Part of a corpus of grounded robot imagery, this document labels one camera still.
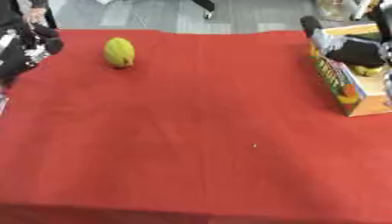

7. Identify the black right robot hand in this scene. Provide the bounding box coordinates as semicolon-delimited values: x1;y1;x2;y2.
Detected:
298;15;388;69

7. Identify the cardboard box with colourful print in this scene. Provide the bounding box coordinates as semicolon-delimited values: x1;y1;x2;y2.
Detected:
306;24;392;118

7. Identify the small yellow-green toy fruit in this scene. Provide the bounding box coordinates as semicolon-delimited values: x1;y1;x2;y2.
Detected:
352;65;386;78

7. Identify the person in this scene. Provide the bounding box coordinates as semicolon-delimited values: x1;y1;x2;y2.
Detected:
0;0;59;31

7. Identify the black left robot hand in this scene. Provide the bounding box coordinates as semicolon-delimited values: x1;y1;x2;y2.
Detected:
29;23;67;56

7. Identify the person's hand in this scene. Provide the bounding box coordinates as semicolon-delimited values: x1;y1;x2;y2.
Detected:
23;7;49;25

